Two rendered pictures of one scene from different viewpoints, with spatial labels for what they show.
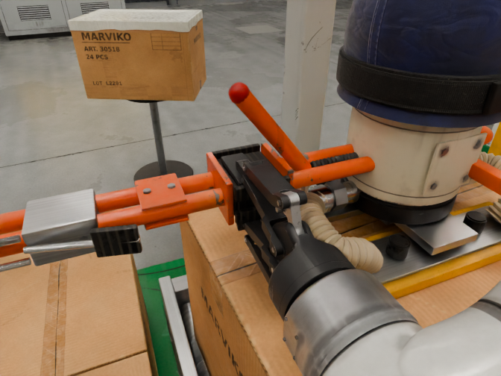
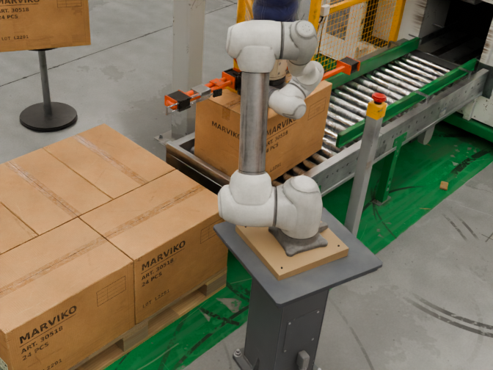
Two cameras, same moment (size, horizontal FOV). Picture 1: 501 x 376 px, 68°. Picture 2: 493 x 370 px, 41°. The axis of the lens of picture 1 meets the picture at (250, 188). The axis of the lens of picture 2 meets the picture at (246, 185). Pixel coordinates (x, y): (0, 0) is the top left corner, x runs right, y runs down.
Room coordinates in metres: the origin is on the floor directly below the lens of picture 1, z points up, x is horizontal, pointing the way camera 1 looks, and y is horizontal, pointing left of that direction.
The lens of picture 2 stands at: (-2.12, 1.24, 2.45)
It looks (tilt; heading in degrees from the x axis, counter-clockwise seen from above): 35 degrees down; 332
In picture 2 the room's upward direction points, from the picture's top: 5 degrees clockwise
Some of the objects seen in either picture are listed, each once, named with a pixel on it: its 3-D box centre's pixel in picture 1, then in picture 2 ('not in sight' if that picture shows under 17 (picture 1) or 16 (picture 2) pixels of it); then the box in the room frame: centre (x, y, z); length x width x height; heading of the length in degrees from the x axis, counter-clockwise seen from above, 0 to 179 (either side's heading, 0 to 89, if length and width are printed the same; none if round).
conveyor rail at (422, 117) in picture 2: not in sight; (393, 136); (0.48, -1.11, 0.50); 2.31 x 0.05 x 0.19; 112
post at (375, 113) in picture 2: not in sight; (359, 188); (0.10, -0.62, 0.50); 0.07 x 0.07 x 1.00; 22
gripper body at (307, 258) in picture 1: (300, 267); not in sight; (0.24, -0.05, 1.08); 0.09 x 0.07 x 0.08; 22
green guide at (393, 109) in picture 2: not in sight; (420, 100); (0.67, -1.42, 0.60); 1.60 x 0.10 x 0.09; 112
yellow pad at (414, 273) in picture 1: (435, 241); not in sight; (0.40, -0.26, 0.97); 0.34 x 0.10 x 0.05; 112
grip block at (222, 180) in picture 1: (248, 181); (234, 78); (0.40, 0.00, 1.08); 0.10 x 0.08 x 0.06; 22
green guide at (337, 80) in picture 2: not in sight; (350, 70); (1.17, -1.22, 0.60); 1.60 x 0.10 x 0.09; 112
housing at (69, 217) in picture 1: (65, 225); (200, 92); (0.32, 0.20, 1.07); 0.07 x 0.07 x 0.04; 22
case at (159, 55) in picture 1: (145, 53); (37, 7); (2.16, 0.59, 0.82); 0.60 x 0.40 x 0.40; 86
